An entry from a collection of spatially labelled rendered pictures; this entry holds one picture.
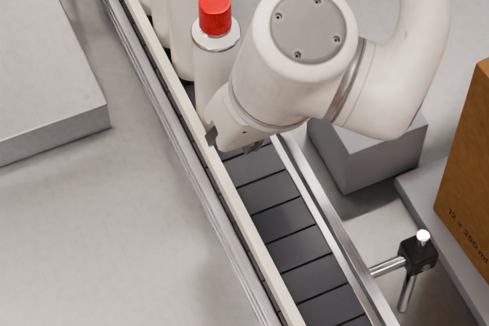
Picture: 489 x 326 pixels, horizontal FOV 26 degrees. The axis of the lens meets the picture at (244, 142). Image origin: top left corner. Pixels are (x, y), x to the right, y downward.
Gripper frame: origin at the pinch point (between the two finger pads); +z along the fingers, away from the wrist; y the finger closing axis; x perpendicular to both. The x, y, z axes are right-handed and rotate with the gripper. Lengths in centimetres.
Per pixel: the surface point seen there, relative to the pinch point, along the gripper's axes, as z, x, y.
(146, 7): 14.6, -22.1, 2.0
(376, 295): -7.8, 20.6, -3.5
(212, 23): -8.0, -10.3, 0.9
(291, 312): -2.1, 18.8, 3.6
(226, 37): -5.9, -9.1, -0.5
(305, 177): -2.7, 6.7, -3.1
